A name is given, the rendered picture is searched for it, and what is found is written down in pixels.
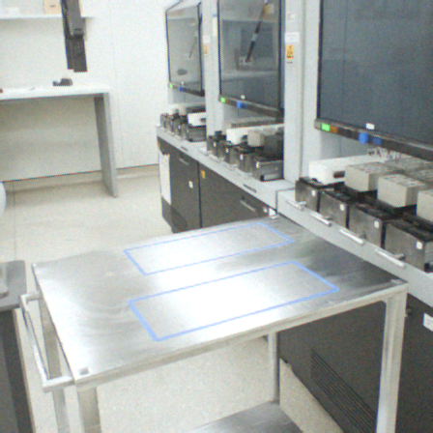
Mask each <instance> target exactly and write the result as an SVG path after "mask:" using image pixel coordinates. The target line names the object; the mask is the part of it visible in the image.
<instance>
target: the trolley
mask: <svg viewBox="0 0 433 433"><path fill-rule="evenodd" d="M31 269H32V273H33V275H34V278H35V284H36V290H37V291H34V292H30V293H25V294H21V295H19V296H18V300H19V308H20V311H21V314H22V318H23V321H24V325H25V328H26V331H27V335H28V338H29V342H30V345H31V348H32V352H33V355H34V359H35V363H36V366H37V369H38V373H39V375H40V379H41V382H42V386H43V391H44V393H48V392H51V393H52V399H53V406H54V411H55V417H56V423H57V430H58V433H71V430H70V423H69V416H68V409H67V403H66V397H65V391H64V388H66V387H70V386H73V385H75V387H76V391H77V399H78V412H79V419H80V426H81V433H102V430H101V415H100V407H99V400H98V392H97V386H99V385H102V384H105V383H108V382H111V381H114V380H118V379H121V378H124V377H127V376H130V375H136V374H139V373H142V372H145V371H149V370H152V369H155V368H158V367H162V366H165V365H167V364H170V363H173V362H176V361H182V360H185V359H188V358H192V357H195V356H197V355H201V354H204V353H207V352H211V351H214V350H216V349H219V348H223V347H226V346H232V345H235V344H238V343H242V342H245V341H248V340H250V339H254V338H256V337H259V336H263V335H266V334H267V335H268V402H265V403H262V404H259V405H258V406H255V407H252V408H249V409H247V410H244V411H239V412H237V413H234V414H231V415H228V416H226V417H224V418H221V419H216V420H214V421H211V422H208V423H205V424H203V425H200V426H198V427H195V428H193V429H190V430H188V431H185V432H183V433H303V432H302V431H301V429H300V428H299V426H298V425H297V424H296V423H294V422H293V421H292V419H291V418H290V417H289V415H288V414H287V413H285V412H284V411H283V410H282V409H281V408H280V331H281V330H285V329H287V328H290V327H294V326H297V325H299V324H303V323H306V322H309V321H312V320H316V319H319V318H325V317H328V316H331V315H334V314H337V313H340V312H344V311H347V310H350V309H352V308H356V307H359V306H362V305H366V304H369V303H375V302H378V301H380V300H383V299H387V316H386V327H385V340H384V353H383V364H382V377H381V388H380V401H379V414H378V425H377V433H394V432H395V427H394V422H395V412H396V401H397V391H398V380H399V369H400V359H401V349H402V338H403V328H404V318H405V306H406V296H407V292H408V291H409V289H410V283H409V282H408V281H406V280H404V279H402V278H400V277H398V276H396V275H394V274H391V273H389V272H387V271H386V270H384V269H382V268H381V267H379V266H377V265H375V264H373V263H371V262H369V261H367V260H365V259H363V258H361V257H358V256H356V255H354V254H352V253H350V252H349V251H347V250H346V249H344V248H342V247H340V246H338V245H335V244H333V243H331V242H329V241H327V240H325V239H323V238H321V237H319V236H317V235H316V234H314V233H312V232H311V231H309V230H307V229H305V228H303V227H301V226H299V225H296V224H294V223H292V222H290V221H288V220H286V219H284V218H283V217H281V216H278V215H271V216H262V217H258V218H254V219H249V220H244V221H239V222H234V223H229V224H224V225H216V226H211V227H205V228H200V229H195V230H191V231H187V232H182V233H177V234H172V235H167V236H163V237H158V238H153V239H149V240H144V241H139V242H134V243H129V244H124V245H116V246H111V247H107V248H102V249H97V250H92V251H87V252H82V253H78V254H69V255H63V256H58V257H53V258H49V259H44V260H40V261H35V262H31ZM36 300H38V303H39V309H40V314H41V320H42V327H43V339H44V344H45V350H46V356H47V363H48V373H47V370H46V366H45V363H44V360H43V354H42V351H41V348H40V345H39V342H38V339H37V336H36V333H35V330H34V326H33V323H32V320H31V317H30V314H29V311H28V308H27V304H26V303H28V302H32V301H36ZM56 337H57V339H56ZM57 340H58V343H59V344H60V347H61V350H62V352H63V355H64V358H65V360H66V363H67V366H68V368H69V371H70V373H71V374H70V375H63V376H62V371H61V364H60V358H59V352H58V345H57ZM48 375H49V378H48Z"/></svg>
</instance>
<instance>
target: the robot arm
mask: <svg viewBox="0 0 433 433"><path fill-rule="evenodd" d="M59 3H60V7H61V14H62V21H63V36H64V44H65V50H66V59H67V68H68V71H72V70H73V72H74V73H80V72H88V71H87V61H86V52H85V43H84V39H83V38H84V31H83V25H82V19H81V14H80V9H79V0H59ZM5 205H6V193H5V190H4V187H3V185H2V183H1V182H0V220H1V218H2V215H3V213H4V210H5ZM9 269H10V268H9V264H8V263H0V299H1V298H5V297H7V296H9V294H10V293H9V288H8V287H7V286H6V284H7V272H8V271H9Z"/></svg>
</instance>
